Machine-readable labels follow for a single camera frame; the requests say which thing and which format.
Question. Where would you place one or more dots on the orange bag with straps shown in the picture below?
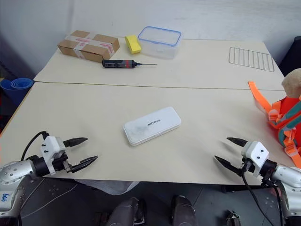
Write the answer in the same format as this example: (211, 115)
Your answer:
(285, 113)

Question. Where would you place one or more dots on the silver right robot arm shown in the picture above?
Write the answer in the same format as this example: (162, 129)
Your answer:
(288, 175)

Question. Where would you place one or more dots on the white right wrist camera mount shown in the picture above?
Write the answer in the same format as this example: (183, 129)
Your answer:
(255, 153)

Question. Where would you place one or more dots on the clear blue-rimmed plastic container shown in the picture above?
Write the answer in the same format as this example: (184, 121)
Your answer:
(160, 42)

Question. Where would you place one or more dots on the black red electric screwdriver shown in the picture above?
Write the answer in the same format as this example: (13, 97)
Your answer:
(117, 64)

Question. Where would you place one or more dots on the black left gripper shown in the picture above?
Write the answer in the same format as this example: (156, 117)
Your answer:
(61, 164)

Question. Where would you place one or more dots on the blue rolled mat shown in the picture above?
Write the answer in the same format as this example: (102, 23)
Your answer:
(16, 88)

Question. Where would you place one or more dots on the white case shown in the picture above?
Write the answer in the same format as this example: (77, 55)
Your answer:
(151, 126)

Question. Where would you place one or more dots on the taped cardboard box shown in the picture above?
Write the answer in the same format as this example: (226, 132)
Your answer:
(88, 46)

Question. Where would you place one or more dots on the yellow sponge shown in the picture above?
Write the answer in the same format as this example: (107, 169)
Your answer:
(133, 44)

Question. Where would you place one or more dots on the beige plush toy head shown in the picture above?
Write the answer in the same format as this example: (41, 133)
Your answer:
(292, 82)

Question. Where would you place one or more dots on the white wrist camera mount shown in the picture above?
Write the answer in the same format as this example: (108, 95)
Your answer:
(50, 146)
(255, 153)

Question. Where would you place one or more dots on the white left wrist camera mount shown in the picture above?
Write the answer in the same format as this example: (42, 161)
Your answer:
(50, 146)

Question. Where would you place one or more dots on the black chair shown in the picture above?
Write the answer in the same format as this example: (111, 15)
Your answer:
(291, 54)

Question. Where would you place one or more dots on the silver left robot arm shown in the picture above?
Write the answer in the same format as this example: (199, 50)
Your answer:
(14, 170)

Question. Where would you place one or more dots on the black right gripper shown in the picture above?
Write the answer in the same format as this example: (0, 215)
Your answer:
(247, 166)

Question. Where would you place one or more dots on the dark rounded shape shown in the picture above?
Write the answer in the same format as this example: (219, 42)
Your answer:
(183, 210)
(127, 212)

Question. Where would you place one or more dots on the clear plastic sheet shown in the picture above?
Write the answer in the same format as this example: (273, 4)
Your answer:
(105, 186)

